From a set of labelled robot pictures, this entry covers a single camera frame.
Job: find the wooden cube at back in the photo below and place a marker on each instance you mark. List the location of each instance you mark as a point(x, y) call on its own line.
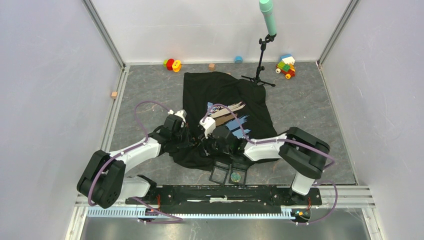
point(212, 67)

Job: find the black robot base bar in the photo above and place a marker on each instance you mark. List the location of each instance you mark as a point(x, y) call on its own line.
point(228, 199)

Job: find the red yellow green stacking toy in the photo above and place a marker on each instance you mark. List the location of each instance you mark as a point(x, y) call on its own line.
point(172, 65)

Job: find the blue arch block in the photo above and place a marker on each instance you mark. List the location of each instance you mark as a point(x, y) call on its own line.
point(238, 59)

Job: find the wooden cube on rail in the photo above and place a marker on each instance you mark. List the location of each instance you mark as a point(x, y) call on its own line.
point(114, 95)

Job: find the white toothed cable rail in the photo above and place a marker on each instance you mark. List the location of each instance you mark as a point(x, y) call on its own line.
point(142, 212)

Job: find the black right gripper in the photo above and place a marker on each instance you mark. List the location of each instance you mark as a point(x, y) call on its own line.
point(205, 145)

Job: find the round green brooch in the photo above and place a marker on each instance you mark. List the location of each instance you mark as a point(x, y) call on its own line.
point(235, 177)

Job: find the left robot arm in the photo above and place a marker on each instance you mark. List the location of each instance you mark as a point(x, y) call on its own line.
point(103, 181)

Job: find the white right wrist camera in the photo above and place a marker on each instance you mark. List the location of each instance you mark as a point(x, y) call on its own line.
point(208, 125)

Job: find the colourful toy block train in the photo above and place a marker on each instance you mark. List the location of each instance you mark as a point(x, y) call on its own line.
point(286, 66)

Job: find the black printed t-shirt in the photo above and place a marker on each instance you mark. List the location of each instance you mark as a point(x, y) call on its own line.
point(238, 104)

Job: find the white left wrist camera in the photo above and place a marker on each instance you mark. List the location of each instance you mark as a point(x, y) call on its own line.
point(180, 113)

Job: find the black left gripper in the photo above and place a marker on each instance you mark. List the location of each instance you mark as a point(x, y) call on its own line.
point(189, 141)

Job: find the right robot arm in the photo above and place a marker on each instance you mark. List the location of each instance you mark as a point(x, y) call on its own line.
point(304, 152)

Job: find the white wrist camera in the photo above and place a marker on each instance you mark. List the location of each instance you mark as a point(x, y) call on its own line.
point(208, 125)
point(180, 113)

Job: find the black microphone tripod stand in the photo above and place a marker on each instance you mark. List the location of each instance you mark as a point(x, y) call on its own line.
point(263, 45)

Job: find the mint green microphone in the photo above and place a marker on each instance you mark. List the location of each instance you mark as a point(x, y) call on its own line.
point(266, 7)

